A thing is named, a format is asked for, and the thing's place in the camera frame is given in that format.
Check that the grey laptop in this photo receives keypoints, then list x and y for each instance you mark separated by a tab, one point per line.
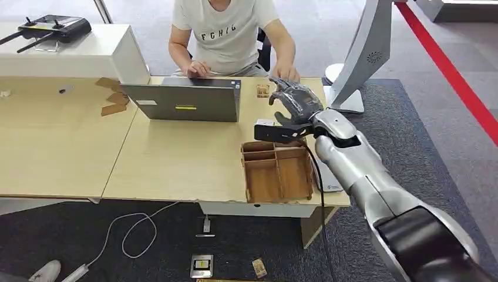
186	101

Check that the red floor tape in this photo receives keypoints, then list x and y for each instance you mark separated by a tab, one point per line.
447	70

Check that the person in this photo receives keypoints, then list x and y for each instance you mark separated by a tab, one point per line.
225	37

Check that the white desk rail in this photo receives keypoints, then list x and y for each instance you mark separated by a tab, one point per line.
256	210

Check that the white cabinet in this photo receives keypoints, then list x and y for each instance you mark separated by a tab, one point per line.
97	54

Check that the metal floor socket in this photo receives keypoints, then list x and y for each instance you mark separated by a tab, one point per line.
201	266

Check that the grey platform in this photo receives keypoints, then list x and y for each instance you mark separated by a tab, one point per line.
459	9

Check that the black remote controller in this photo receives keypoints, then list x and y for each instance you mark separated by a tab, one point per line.
64	28

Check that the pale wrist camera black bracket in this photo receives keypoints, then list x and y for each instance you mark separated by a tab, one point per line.
278	133

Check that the brown cardboard piece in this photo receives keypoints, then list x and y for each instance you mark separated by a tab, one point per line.
118	98
113	109
107	82

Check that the white plug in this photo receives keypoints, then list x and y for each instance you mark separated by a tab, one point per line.
206	225

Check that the wooden compartment box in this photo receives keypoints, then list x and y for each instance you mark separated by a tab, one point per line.
276	175

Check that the grey pedestal stand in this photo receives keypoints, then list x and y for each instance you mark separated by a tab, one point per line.
365	54

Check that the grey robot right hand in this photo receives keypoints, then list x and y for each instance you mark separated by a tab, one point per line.
301	101

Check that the grey flat device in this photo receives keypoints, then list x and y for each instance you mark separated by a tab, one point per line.
330	186

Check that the wooden desk leg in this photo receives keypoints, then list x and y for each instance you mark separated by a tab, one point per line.
313	227

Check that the person's left hand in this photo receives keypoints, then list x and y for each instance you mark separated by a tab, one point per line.
287	72

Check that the metal pole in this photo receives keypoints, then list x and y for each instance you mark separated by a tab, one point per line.
103	11

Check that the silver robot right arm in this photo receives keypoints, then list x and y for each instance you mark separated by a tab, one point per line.
358	163

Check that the black chair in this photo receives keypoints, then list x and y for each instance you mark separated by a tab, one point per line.
264	52

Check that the white shoe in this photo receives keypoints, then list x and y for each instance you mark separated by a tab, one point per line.
46	271

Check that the person's right hand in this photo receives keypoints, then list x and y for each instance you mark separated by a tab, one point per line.
198	70

